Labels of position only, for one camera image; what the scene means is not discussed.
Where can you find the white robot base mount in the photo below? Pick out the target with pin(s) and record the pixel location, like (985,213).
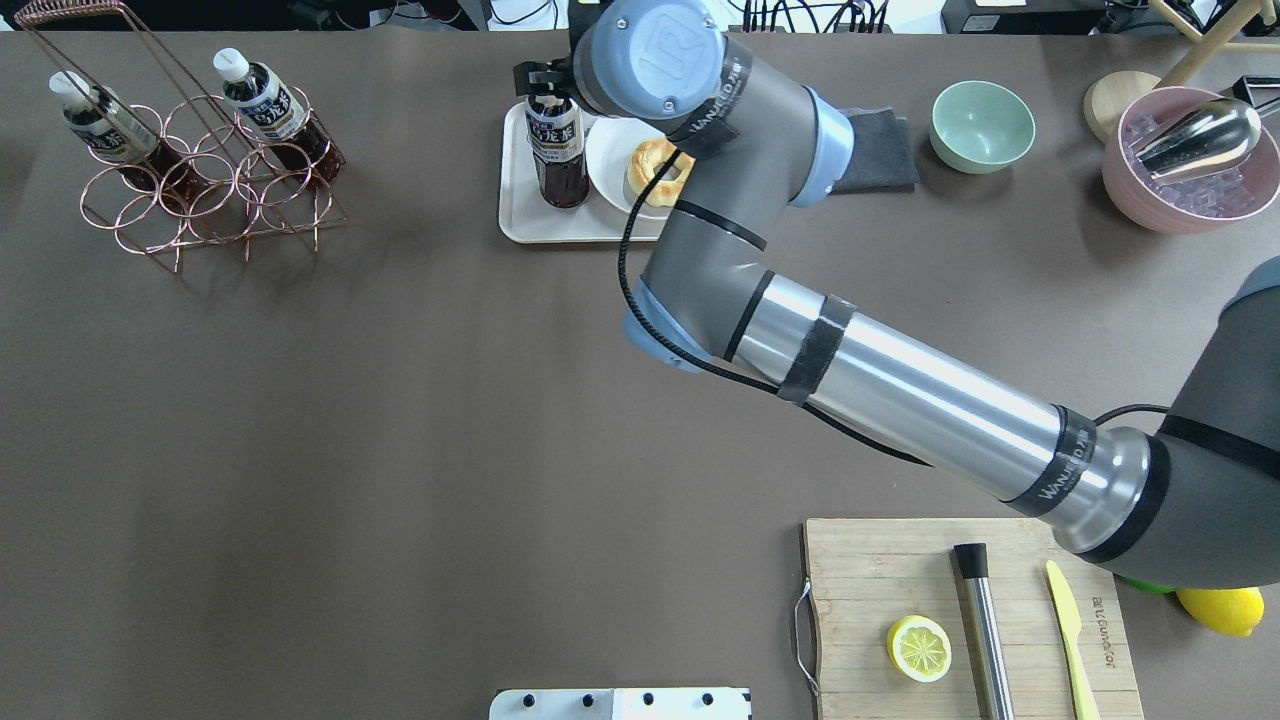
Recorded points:
(681,702)

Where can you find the glazed donut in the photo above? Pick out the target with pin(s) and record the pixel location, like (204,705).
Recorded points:
(658,158)

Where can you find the green bowl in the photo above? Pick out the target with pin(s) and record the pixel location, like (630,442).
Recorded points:
(979,127)

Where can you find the wooden cutting board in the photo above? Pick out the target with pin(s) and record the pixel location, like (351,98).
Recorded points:
(865,574)

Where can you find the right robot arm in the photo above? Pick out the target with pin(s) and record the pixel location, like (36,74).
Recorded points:
(1192,505)

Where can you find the steel muddler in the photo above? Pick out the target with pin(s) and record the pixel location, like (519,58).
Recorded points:
(985,642)

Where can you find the tea bottle in rack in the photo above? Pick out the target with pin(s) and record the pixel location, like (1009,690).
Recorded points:
(277,116)
(146,161)

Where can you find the yellow plastic knife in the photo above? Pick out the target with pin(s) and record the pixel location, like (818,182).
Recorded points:
(1070,626)

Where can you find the tea bottle white cap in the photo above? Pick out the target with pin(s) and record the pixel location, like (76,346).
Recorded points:
(554,130)

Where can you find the grey folded cloth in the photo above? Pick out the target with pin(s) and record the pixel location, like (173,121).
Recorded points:
(882,158)

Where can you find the copper wire bottle rack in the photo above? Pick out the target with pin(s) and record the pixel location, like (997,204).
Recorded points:
(247,197)

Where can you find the pink bowl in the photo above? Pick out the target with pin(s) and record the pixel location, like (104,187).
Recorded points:
(1186,207)

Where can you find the white plate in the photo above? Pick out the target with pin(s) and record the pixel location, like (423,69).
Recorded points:
(609,146)

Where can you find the green lime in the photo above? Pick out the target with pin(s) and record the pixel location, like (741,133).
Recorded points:
(1147,587)

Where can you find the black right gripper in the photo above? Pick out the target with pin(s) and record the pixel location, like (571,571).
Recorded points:
(541,77)

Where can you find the steel ice scoop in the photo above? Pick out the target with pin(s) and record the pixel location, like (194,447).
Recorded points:
(1215,136)

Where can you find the wooden mug tree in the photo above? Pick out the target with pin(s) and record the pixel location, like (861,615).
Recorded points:
(1107,99)

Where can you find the half lemon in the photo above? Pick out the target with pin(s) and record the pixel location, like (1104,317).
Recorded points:
(919,648)

